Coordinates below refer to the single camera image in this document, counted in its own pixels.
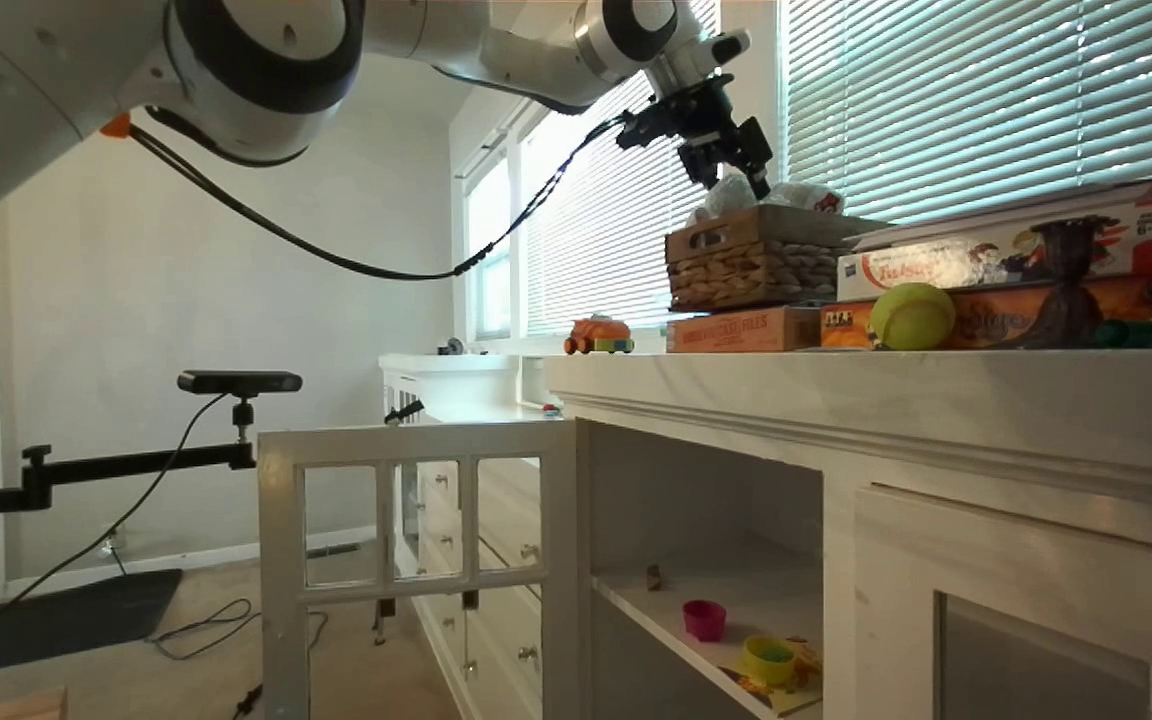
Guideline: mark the white patterned cloth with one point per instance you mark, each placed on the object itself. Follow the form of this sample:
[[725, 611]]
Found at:
[[733, 195]]

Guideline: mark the wooden box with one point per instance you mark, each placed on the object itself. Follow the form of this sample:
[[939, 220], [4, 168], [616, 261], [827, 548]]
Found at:
[[753, 330]]

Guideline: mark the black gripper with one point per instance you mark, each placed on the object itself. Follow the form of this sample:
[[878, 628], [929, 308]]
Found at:
[[706, 133]]

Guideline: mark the yellow tennis ball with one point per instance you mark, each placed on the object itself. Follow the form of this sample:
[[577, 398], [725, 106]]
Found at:
[[915, 316]]

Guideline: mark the dark cone figurine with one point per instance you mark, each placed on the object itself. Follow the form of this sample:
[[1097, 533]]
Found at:
[[1071, 312]]

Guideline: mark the green yellow tape roll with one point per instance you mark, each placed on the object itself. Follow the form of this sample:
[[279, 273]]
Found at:
[[769, 663]]

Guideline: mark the white glass cabinet door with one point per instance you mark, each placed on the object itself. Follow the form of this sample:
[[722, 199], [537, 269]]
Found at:
[[291, 594]]

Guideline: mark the brown wicker basket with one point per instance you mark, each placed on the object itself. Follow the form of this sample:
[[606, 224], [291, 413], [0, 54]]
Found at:
[[759, 256]]

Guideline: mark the orange board game box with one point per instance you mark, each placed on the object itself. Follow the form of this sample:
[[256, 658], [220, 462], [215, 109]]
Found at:
[[998, 316]]

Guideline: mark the pink plastic cup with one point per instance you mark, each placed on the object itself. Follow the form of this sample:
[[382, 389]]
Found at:
[[706, 621]]

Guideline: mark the black floor mat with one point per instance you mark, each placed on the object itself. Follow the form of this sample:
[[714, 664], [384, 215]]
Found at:
[[85, 617]]

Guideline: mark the white window blinds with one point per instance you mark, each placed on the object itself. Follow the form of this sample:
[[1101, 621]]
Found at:
[[910, 109]]

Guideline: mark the orange toy car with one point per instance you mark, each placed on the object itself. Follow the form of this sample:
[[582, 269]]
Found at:
[[596, 333]]

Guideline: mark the white board game box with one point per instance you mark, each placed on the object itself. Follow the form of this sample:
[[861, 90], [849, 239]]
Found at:
[[1000, 246]]

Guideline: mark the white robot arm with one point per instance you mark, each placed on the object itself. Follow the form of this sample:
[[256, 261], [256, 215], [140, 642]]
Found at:
[[252, 80]]

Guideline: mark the white wooden cabinet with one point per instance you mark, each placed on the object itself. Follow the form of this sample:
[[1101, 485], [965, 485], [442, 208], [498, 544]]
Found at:
[[984, 513]]

